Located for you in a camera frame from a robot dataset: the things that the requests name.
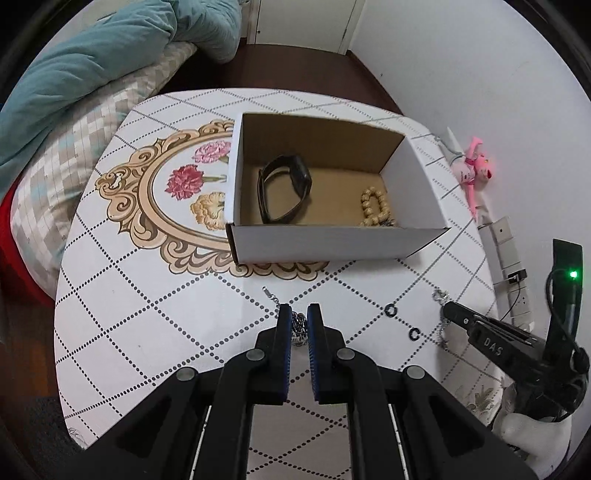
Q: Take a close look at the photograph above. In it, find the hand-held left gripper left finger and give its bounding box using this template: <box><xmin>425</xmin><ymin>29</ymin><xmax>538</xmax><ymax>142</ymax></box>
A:
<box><xmin>87</xmin><ymin>304</ymin><xmax>294</xmax><ymax>480</ymax></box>

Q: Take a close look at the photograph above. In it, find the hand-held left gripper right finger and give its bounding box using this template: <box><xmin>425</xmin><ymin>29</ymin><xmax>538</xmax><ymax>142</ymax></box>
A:
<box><xmin>307</xmin><ymin>303</ymin><xmax>540</xmax><ymax>480</ymax></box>

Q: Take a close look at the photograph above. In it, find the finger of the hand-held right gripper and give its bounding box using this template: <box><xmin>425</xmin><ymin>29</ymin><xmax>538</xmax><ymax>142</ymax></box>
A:
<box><xmin>442</xmin><ymin>300</ymin><xmax>509</xmax><ymax>344</ymax></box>

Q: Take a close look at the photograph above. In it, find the silver chain bracelet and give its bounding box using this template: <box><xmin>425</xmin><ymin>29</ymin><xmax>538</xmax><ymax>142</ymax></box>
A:
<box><xmin>432</xmin><ymin>288</ymin><xmax>452</xmax><ymax>350</ymax></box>

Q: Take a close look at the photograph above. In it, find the silver chain necklace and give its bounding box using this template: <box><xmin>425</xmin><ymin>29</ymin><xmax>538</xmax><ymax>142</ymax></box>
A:
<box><xmin>263</xmin><ymin>287</ymin><xmax>309</xmax><ymax>348</ymax></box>

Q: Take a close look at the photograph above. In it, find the white cardboard box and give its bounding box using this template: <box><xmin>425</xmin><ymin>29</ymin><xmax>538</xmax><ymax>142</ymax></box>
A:
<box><xmin>225</xmin><ymin>112</ymin><xmax>452</xmax><ymax>265</ymax></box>

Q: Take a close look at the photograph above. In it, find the person's right hand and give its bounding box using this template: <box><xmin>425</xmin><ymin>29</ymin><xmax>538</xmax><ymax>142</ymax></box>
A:
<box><xmin>492</xmin><ymin>410</ymin><xmax>574</xmax><ymax>476</ymax></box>

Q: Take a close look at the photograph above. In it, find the white power strip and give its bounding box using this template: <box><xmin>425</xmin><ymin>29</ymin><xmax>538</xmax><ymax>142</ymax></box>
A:
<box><xmin>479</xmin><ymin>216</ymin><xmax>536</xmax><ymax>333</ymax></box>

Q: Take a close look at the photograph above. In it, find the pink plush toy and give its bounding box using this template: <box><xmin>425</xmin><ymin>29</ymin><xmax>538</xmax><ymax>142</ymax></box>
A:
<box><xmin>455</xmin><ymin>136</ymin><xmax>493</xmax><ymax>217</ymax></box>

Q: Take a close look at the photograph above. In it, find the black smart watch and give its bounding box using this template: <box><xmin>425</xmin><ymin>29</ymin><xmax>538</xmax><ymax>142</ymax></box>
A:
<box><xmin>257</xmin><ymin>154</ymin><xmax>313</xmax><ymax>224</ymax></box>

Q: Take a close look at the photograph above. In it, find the floral printed tablecloth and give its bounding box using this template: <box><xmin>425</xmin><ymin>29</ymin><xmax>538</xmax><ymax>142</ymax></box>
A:
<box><xmin>53</xmin><ymin>88</ymin><xmax>506</xmax><ymax>476</ymax></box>

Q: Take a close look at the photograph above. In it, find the red bed sheet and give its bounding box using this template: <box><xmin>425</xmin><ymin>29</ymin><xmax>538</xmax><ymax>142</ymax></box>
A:
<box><xmin>0</xmin><ymin>182</ymin><xmax>57</xmax><ymax>306</ymax></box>

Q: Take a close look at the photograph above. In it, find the checkered pillow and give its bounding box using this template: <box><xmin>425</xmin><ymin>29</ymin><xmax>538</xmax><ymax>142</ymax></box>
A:
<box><xmin>9</xmin><ymin>41</ymin><xmax>200</xmax><ymax>288</ymax></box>

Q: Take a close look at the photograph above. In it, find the white door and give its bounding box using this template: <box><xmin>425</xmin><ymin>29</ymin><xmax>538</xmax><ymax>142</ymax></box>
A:
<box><xmin>248</xmin><ymin>0</ymin><xmax>366</xmax><ymax>54</ymax></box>

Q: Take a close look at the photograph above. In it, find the teal duvet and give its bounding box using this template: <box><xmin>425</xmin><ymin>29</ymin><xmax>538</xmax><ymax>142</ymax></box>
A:
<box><xmin>0</xmin><ymin>0</ymin><xmax>243</xmax><ymax>175</ymax></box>

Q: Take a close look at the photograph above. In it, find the wooden bead bracelet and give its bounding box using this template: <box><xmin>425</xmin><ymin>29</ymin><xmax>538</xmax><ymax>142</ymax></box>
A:
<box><xmin>359</xmin><ymin>185</ymin><xmax>398</xmax><ymax>227</ymax></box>

